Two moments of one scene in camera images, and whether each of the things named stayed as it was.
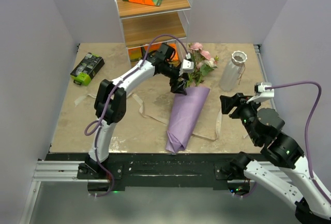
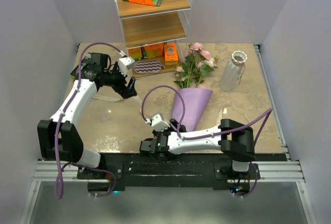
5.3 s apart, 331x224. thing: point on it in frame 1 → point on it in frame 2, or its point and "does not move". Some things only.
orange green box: [135, 54] does not move
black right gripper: [239, 99] → [180, 128]
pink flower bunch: [203, 62] does not move
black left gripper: [180, 88] → [130, 90]
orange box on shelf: [153, 47] does not move
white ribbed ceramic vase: [230, 77] does not move
